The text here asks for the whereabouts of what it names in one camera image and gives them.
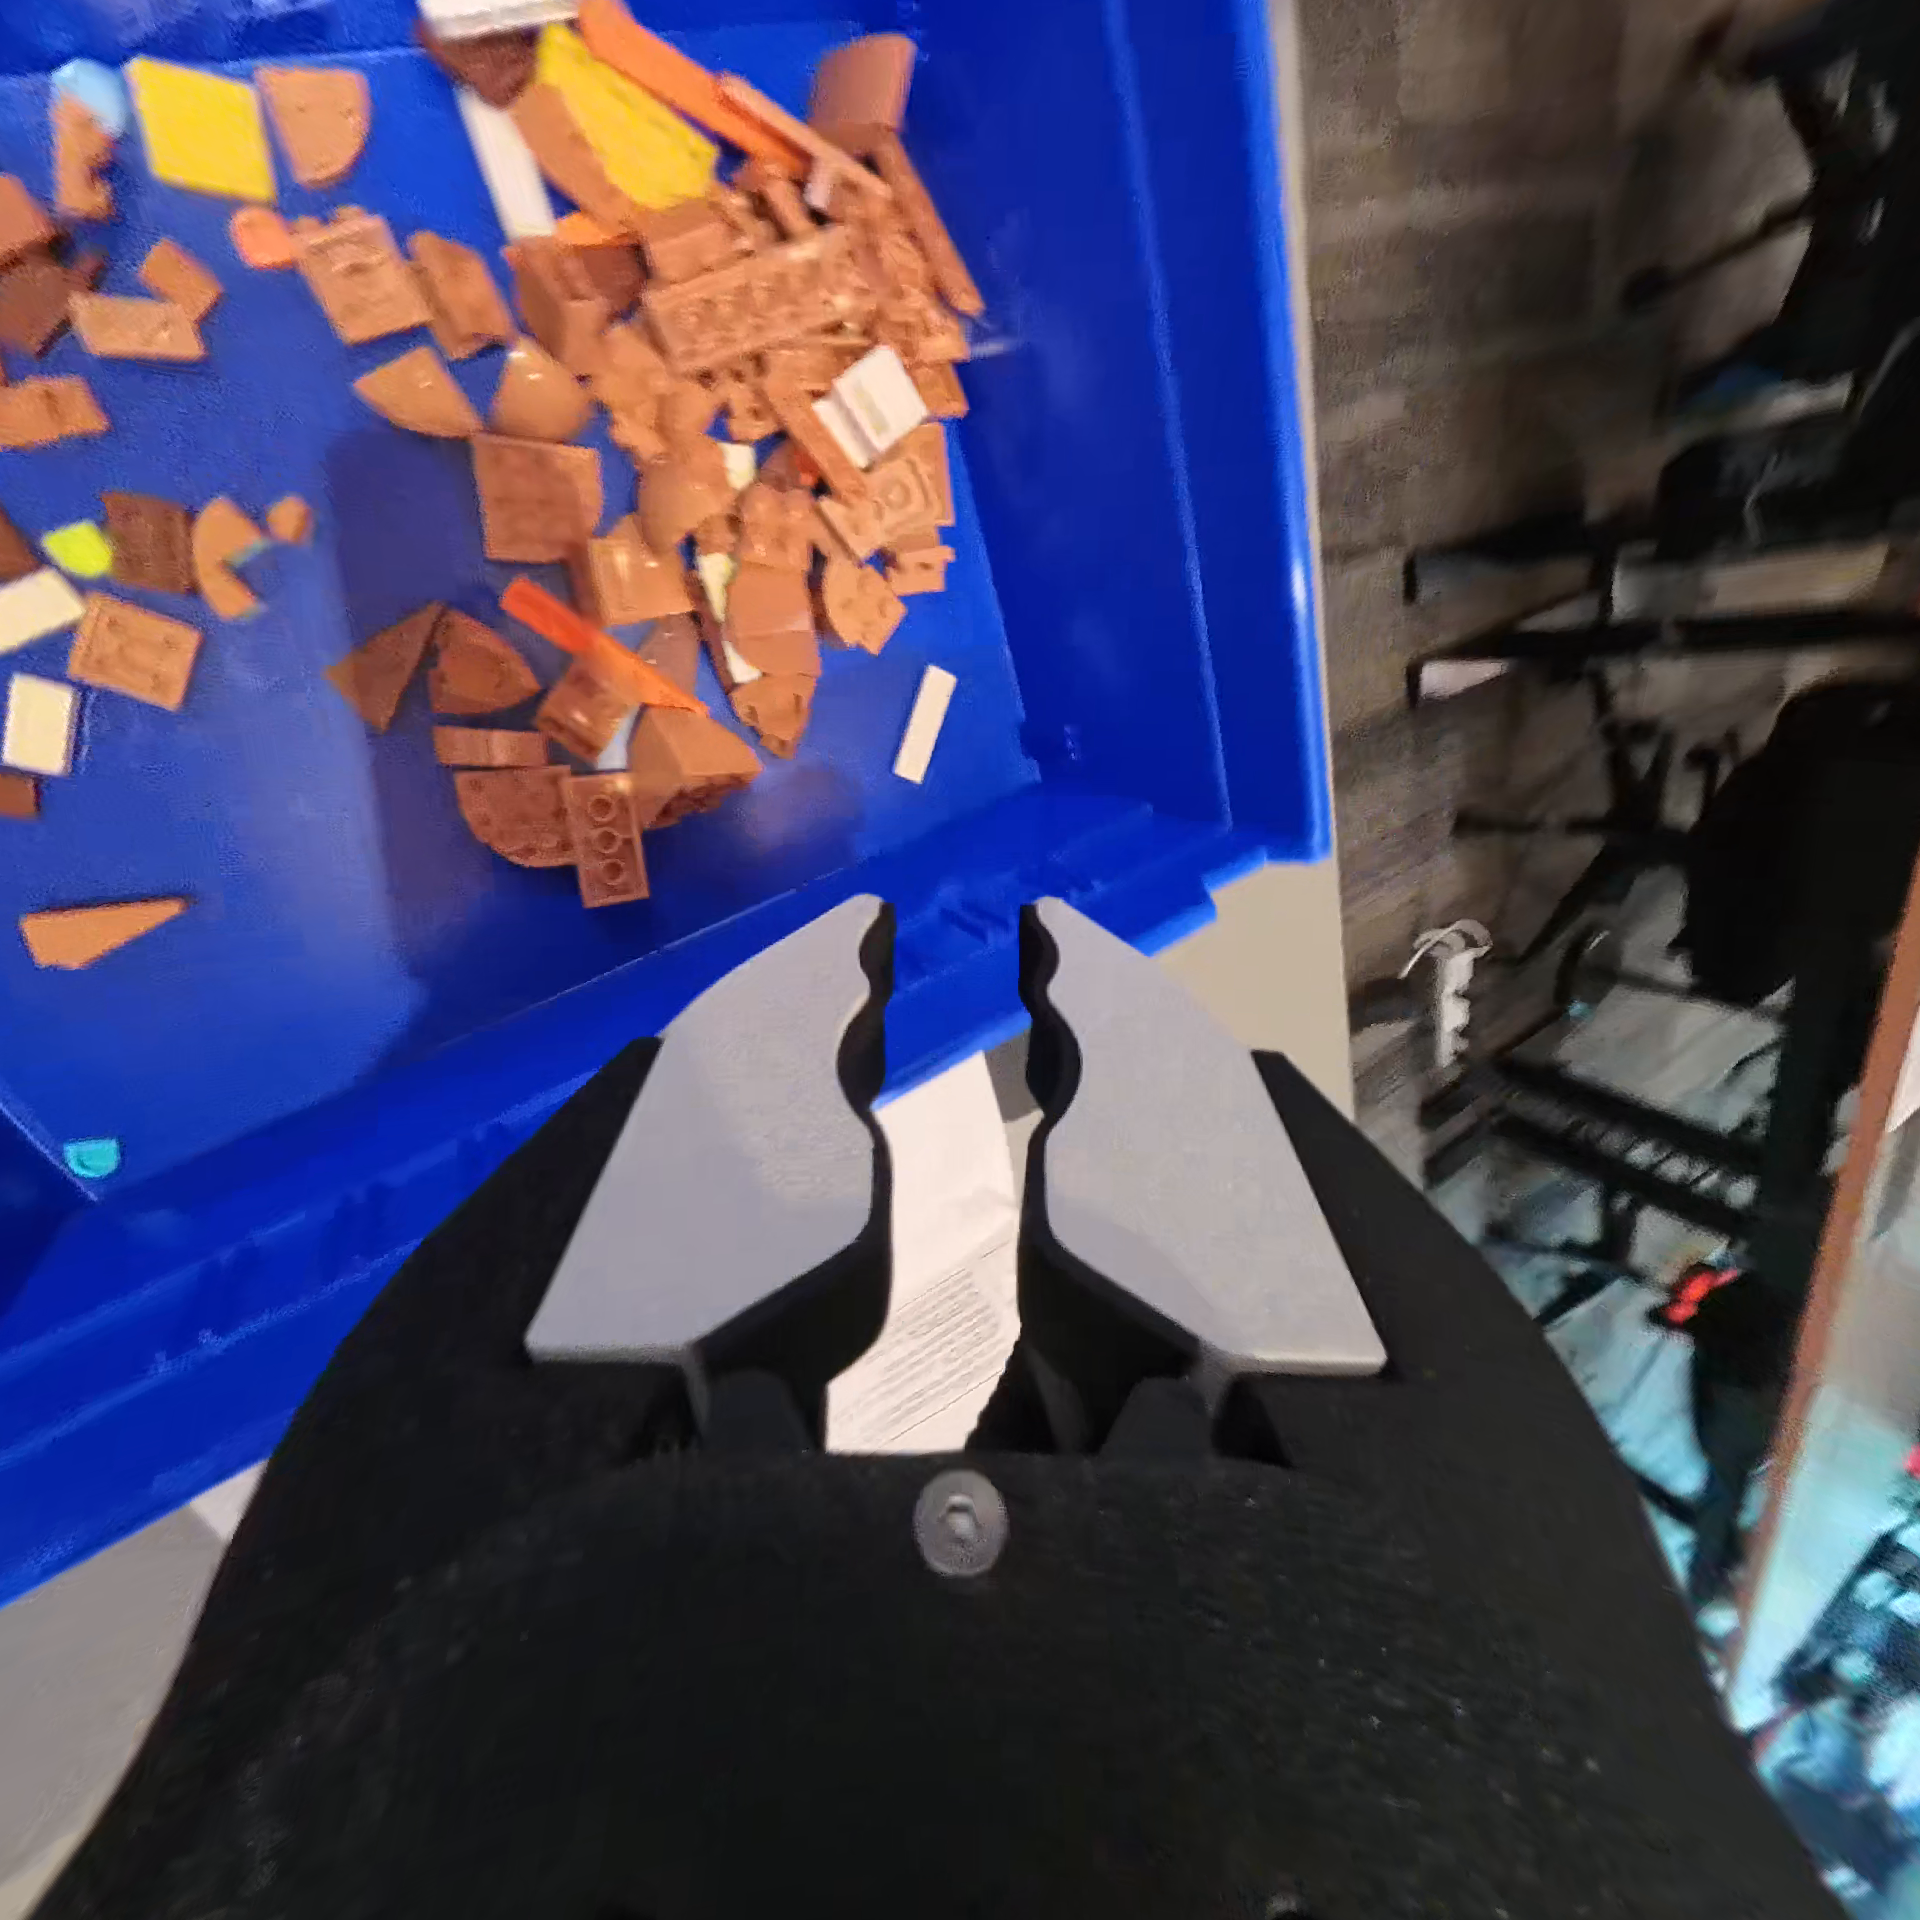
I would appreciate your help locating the white paper sheet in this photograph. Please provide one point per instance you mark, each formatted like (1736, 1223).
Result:
(944, 1200)

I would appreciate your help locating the blue plastic bin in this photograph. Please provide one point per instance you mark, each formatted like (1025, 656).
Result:
(300, 975)

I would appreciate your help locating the pile of lego pieces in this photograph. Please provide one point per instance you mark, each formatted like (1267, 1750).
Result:
(751, 329)

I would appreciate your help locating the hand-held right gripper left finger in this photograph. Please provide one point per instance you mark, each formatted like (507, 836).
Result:
(720, 1170)

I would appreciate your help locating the dark office chair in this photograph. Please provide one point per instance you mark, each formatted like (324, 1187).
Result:
(1799, 839)

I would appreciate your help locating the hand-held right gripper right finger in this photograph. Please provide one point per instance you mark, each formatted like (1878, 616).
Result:
(1184, 1184)

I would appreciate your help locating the wooden-edged desk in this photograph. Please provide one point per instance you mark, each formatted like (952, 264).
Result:
(1822, 1290)

